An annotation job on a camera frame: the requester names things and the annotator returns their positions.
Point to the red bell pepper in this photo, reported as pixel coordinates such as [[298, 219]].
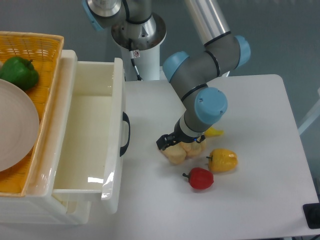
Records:
[[199, 178]]

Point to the yellow banana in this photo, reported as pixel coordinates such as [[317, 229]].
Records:
[[212, 132]]

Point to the round bread roll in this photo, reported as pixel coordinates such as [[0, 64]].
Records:
[[194, 149]]

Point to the beige round plate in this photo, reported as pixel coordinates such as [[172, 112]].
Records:
[[19, 124]]

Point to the white open drawer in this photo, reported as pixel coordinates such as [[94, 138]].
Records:
[[90, 166]]

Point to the rectangular square bread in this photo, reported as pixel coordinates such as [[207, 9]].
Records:
[[175, 154]]

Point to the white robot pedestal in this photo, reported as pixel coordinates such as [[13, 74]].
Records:
[[140, 47]]

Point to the yellow bell pepper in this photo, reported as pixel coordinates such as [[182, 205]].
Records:
[[222, 160]]

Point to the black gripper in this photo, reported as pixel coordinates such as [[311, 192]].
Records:
[[178, 135]]

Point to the green bell pepper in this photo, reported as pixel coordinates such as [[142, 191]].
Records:
[[20, 72]]

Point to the black device at edge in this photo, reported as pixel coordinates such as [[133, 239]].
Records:
[[312, 215]]

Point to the white plastic drawer cabinet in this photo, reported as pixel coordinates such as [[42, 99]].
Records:
[[39, 206]]

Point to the orange woven basket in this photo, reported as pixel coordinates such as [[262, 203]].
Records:
[[45, 50]]

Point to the black drawer handle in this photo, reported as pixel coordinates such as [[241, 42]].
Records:
[[126, 134]]

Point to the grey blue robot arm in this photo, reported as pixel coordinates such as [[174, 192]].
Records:
[[189, 76]]

